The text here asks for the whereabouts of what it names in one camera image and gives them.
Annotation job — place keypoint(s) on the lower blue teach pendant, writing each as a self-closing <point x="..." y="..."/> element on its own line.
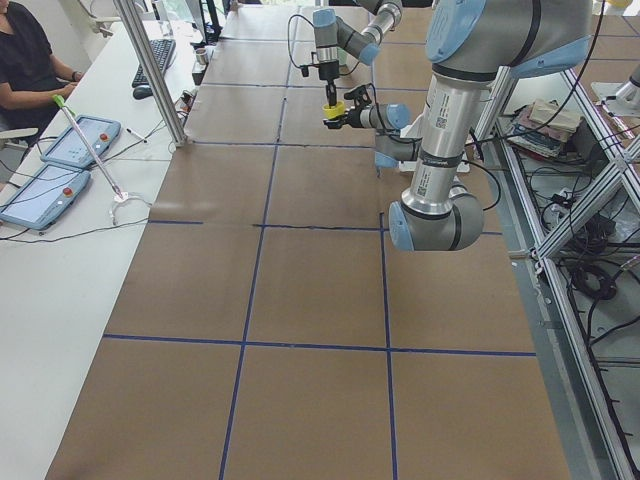
<point x="45" y="197"/>

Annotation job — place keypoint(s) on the black computer mouse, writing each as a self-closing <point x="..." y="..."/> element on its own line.
<point x="141" y="92"/>

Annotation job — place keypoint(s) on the upper blue teach pendant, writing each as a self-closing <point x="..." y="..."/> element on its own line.
<point x="69" y="150"/>

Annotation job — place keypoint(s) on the blue teach pendant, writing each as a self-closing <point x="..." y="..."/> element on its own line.
<point x="69" y="150"/>
<point x="45" y="197"/>

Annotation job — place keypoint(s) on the pink rod with green tip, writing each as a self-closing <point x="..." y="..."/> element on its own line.
<point x="120" y="196"/>

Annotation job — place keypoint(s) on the stack of magazines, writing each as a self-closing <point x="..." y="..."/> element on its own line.
<point x="541" y="128"/>

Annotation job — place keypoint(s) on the yellow plastic cup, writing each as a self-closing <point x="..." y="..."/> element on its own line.
<point x="334" y="111"/>

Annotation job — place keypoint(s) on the black marker pen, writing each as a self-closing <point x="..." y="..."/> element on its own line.
<point x="137" y="135"/>

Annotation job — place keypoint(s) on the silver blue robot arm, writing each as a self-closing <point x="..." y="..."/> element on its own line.
<point x="332" y="34"/>
<point x="467" y="42"/>

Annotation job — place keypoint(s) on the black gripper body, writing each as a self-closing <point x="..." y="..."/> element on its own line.
<point x="328" y="72"/>
<point x="353" y="117"/>

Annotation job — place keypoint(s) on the black computer keyboard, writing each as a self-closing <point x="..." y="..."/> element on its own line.
<point x="162" y="51"/>

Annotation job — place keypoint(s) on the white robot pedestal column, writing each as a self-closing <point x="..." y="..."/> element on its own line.
<point x="415" y="130"/>

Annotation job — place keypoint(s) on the small metal cup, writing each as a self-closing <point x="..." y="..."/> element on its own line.
<point x="201" y="56"/>

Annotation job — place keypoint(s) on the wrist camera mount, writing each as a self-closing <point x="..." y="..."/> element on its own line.
<point x="310" y="64"/>
<point x="359" y="96"/>

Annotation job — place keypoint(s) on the seated person in black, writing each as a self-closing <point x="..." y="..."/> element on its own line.
<point x="31" y="75"/>

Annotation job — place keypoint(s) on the aluminium frame post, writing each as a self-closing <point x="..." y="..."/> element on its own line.
<point x="140" y="41"/>

